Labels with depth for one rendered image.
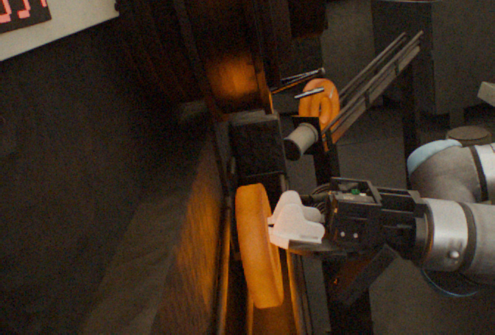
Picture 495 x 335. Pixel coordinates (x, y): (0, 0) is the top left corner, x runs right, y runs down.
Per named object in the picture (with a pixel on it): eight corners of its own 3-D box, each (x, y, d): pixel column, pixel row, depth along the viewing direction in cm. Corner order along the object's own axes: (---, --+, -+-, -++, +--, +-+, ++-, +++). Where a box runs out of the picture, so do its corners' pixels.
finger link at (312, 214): (253, 182, 64) (323, 189, 64) (249, 221, 66) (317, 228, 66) (253, 193, 61) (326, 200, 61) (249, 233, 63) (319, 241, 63)
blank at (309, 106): (317, 149, 129) (328, 150, 127) (292, 120, 118) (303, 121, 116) (334, 100, 134) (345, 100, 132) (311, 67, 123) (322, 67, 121)
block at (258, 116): (247, 231, 103) (225, 126, 95) (247, 213, 111) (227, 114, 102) (296, 224, 103) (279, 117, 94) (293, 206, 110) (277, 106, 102)
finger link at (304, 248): (287, 224, 62) (353, 231, 63) (286, 236, 63) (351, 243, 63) (289, 244, 58) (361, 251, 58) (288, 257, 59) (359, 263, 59)
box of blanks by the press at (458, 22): (434, 135, 276) (429, -5, 249) (366, 104, 353) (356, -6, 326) (585, 94, 294) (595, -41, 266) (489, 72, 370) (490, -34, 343)
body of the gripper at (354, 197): (325, 175, 64) (415, 184, 64) (314, 231, 67) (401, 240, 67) (333, 202, 57) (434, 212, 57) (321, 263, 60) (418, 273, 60)
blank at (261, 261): (233, 235, 53) (263, 230, 53) (236, 167, 67) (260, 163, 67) (260, 335, 60) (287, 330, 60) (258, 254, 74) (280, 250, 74)
